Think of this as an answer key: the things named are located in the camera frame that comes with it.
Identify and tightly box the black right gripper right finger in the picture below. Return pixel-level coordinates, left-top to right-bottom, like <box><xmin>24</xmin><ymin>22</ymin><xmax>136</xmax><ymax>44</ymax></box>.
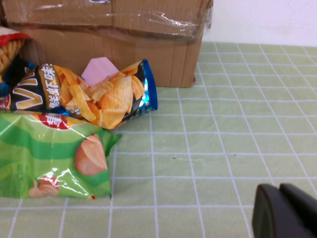
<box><xmin>279</xmin><ymin>182</ymin><xmax>317</xmax><ymax>238</ymax></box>

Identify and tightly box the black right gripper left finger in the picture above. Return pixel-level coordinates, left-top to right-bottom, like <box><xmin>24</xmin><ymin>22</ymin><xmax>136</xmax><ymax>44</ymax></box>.
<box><xmin>252</xmin><ymin>183</ymin><xmax>316</xmax><ymax>238</ymax></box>

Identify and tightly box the green checked tablecloth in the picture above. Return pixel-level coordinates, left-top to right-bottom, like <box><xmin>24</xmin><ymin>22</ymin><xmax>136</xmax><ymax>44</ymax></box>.
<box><xmin>0</xmin><ymin>41</ymin><xmax>317</xmax><ymax>238</ymax></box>

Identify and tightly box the black and blue chips bag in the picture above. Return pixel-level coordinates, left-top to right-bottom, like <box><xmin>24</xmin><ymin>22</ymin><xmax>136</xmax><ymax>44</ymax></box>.
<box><xmin>0</xmin><ymin>58</ymin><xmax>159</xmax><ymax>130</ymax></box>

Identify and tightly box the cardboard box with clear tape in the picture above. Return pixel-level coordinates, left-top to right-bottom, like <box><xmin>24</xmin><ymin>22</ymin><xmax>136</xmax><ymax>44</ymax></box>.
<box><xmin>0</xmin><ymin>0</ymin><xmax>214</xmax><ymax>89</ymax></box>

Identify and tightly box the pink foam block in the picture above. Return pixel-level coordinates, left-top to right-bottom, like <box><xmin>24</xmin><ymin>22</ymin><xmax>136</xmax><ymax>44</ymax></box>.
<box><xmin>81</xmin><ymin>57</ymin><xmax>120</xmax><ymax>87</ymax></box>

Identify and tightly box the green chips bag with onions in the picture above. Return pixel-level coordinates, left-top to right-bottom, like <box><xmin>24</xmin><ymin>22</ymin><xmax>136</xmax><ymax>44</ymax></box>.
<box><xmin>0</xmin><ymin>110</ymin><xmax>122</xmax><ymax>200</ymax></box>

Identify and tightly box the red and white chips bag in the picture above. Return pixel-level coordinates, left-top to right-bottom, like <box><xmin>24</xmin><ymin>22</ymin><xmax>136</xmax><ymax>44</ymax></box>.
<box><xmin>0</xmin><ymin>26</ymin><xmax>32</xmax><ymax>75</ymax></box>

